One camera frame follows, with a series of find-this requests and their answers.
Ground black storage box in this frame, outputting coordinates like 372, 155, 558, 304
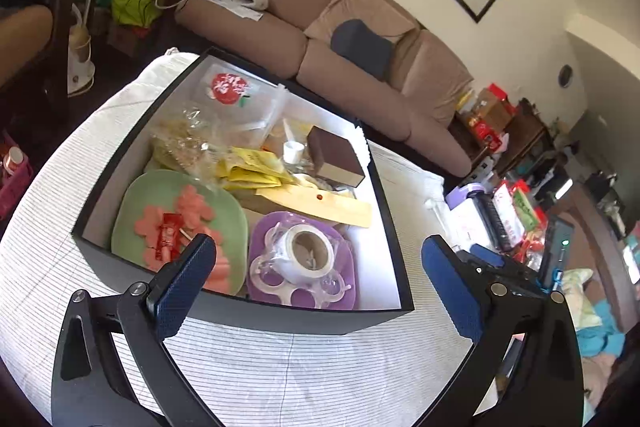
71, 47, 416, 338

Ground plastic bag with red print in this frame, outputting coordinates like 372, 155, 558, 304
197, 64, 288, 132

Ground red gift box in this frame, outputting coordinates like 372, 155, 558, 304
472, 119, 503, 152

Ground purple plate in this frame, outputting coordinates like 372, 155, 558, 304
246, 210, 361, 310

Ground green plate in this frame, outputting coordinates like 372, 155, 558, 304
111, 169, 249, 295

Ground yellow-green bag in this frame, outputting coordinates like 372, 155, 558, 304
111, 0, 163, 30

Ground turquoise cloth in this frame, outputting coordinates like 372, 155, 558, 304
575, 299, 626, 358

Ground pile of pink flower-shaped pieces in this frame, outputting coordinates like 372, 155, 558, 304
135, 184, 233, 293

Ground red and white printed bag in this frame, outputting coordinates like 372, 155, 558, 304
492, 179, 548, 268

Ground yellow envelope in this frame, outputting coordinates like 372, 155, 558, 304
240, 184, 373, 228

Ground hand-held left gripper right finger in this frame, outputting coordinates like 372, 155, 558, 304
421, 234, 586, 427

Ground pink plastic basket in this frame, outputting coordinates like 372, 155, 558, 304
0, 132, 36, 220

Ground small red packet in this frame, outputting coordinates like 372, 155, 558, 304
152, 213, 182, 253

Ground black remote control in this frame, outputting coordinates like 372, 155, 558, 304
474, 196, 526, 254

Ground white floor fan stand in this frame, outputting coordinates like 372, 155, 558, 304
67, 0, 126, 95

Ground dark wooden cabinet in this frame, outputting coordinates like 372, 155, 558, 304
450, 102, 556, 178

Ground white plastic spoon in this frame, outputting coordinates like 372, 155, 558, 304
282, 118, 307, 165

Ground clear plastic ring holder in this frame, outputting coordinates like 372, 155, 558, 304
249, 224, 351, 308

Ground yellow packet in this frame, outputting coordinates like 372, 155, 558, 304
216, 162, 296, 192
230, 147, 288, 175

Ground white striped cloth desktop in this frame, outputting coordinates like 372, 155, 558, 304
0, 49, 506, 427

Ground white papers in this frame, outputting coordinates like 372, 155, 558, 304
200, 0, 263, 20

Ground brown fabric sofa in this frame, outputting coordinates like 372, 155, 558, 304
175, 0, 476, 178

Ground brown rectangular box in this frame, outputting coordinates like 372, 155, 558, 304
306, 125, 368, 185

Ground white tape roll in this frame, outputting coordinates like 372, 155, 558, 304
276, 223, 335, 284

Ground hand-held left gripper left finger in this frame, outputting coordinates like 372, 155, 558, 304
50, 234, 221, 427

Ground blue cushion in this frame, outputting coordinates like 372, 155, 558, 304
331, 19, 393, 82

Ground dark wooden chair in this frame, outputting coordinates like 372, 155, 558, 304
0, 0, 81, 108

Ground clear bag of yellow snacks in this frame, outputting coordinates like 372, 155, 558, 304
150, 107, 236, 178

